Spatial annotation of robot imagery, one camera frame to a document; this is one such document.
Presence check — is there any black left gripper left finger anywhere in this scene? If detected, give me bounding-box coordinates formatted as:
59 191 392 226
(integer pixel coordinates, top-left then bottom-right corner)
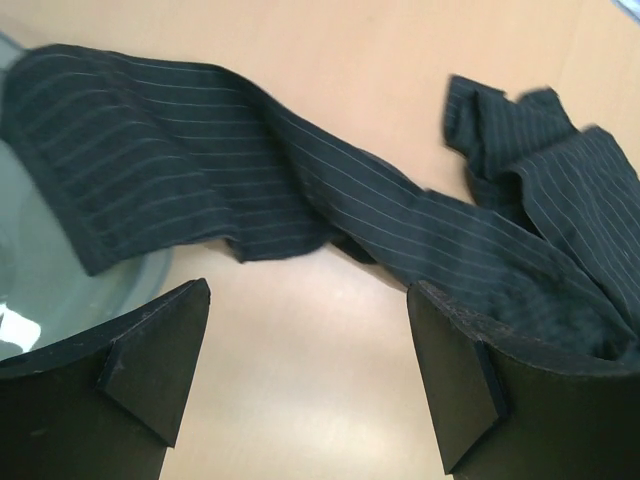
1 279 209 480

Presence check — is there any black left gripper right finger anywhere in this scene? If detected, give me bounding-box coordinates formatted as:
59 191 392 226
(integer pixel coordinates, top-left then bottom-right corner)
407 282 639 480

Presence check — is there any black pinstriped long sleeve shirt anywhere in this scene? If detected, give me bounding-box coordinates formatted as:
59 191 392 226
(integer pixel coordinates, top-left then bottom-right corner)
1 44 639 364

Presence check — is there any clear teal plastic bin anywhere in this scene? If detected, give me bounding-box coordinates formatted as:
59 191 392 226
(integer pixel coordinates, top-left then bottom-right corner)
0 32 176 361

